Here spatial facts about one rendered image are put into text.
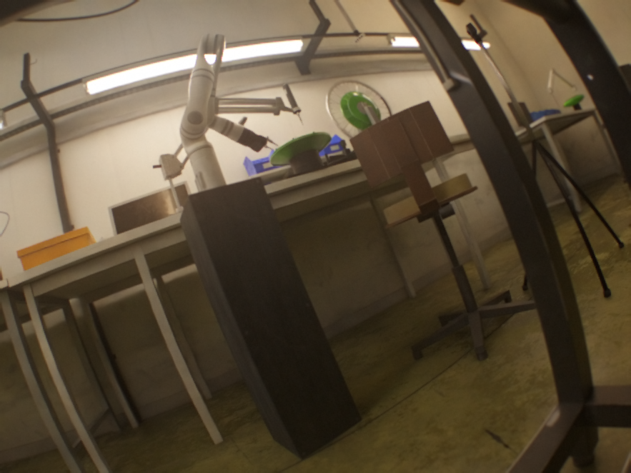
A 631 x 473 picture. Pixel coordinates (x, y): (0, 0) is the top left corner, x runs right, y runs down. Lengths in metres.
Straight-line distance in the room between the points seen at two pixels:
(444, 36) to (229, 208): 0.75
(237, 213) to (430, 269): 2.20
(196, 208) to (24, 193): 1.94
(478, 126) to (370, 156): 0.76
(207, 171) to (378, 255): 1.84
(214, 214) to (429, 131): 0.75
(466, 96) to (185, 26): 2.99
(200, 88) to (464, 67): 0.98
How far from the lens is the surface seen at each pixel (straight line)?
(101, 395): 2.31
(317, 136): 1.56
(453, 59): 0.54
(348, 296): 2.55
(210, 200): 1.02
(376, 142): 1.23
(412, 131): 1.21
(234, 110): 1.77
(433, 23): 0.56
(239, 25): 3.40
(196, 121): 1.21
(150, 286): 1.41
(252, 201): 1.05
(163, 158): 1.52
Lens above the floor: 0.53
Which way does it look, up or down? 4 degrees up
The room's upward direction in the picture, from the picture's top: 23 degrees counter-clockwise
